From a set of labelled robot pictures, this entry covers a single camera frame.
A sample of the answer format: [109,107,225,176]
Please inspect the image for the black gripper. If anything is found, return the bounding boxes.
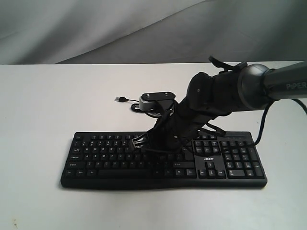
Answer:
[131,98,211,151]

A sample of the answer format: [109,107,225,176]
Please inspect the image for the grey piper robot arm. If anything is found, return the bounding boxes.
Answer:
[129,58,307,153]

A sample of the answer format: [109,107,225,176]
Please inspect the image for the black acer keyboard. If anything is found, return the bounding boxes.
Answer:
[60,131,267,190]

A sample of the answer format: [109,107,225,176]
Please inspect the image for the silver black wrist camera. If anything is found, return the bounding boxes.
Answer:
[139,92,176,118]

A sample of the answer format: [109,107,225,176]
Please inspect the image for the black keyboard usb cable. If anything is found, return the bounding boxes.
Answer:
[114,96,154,115]

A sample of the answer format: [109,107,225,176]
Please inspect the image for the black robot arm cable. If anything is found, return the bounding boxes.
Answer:
[247,98,307,146]

